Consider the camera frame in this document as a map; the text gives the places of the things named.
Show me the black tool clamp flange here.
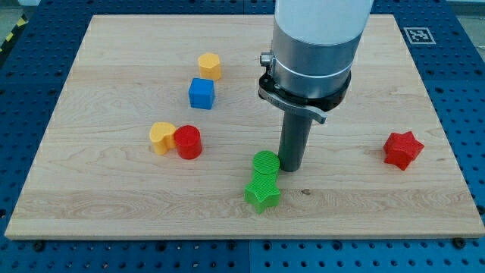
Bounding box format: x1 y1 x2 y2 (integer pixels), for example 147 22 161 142
258 72 352 124

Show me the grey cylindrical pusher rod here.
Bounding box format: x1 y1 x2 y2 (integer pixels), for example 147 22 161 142
278 111 312 172

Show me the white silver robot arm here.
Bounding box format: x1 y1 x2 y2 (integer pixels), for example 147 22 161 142
258 0 374 172

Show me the green star block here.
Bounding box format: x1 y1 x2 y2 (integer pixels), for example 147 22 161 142
244 171 281 214

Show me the red star block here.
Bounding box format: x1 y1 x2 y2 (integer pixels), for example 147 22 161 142
383 131 424 171

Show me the green cylinder block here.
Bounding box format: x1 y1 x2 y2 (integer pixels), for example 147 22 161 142
252 150 280 175

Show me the blue cube block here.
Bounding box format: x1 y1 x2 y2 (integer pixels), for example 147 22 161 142
189 77 215 110

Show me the yellow hexagon block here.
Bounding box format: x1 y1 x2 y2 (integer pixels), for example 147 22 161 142
198 52 222 81

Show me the red cylinder block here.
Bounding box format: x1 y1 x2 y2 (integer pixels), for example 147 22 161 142
174 125 202 159

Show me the white fiducial marker tag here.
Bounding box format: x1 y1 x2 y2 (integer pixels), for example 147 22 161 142
404 27 436 45

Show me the yellow heart block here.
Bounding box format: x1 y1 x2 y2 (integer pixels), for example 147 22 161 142
149 122 177 155

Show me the light wooden board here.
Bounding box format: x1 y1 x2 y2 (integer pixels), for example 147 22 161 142
5 15 484 240

